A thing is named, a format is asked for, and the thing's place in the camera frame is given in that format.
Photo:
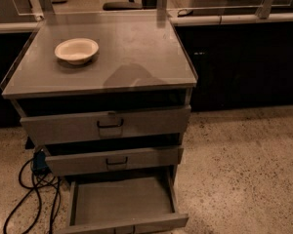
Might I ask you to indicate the grey drawer cabinet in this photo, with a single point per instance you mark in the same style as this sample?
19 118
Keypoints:
140 64

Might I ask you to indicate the grey top drawer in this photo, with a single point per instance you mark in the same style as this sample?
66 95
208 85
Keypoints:
67 128

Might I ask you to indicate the grey drawer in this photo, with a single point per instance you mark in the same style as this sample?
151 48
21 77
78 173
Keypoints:
112 161
141 202
67 128

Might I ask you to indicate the grey middle drawer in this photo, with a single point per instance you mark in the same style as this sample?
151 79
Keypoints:
112 161

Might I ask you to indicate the grey bottom drawer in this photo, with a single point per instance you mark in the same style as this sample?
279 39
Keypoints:
141 202

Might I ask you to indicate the black office chair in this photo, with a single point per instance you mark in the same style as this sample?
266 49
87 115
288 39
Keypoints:
130 5

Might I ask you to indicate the white bowl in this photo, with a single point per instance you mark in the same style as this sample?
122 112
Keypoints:
77 51

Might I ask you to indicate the dark counter cabinet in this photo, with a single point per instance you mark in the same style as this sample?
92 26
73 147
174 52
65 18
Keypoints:
240 65

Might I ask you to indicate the blue power adapter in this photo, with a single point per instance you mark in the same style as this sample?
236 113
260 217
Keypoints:
39 165

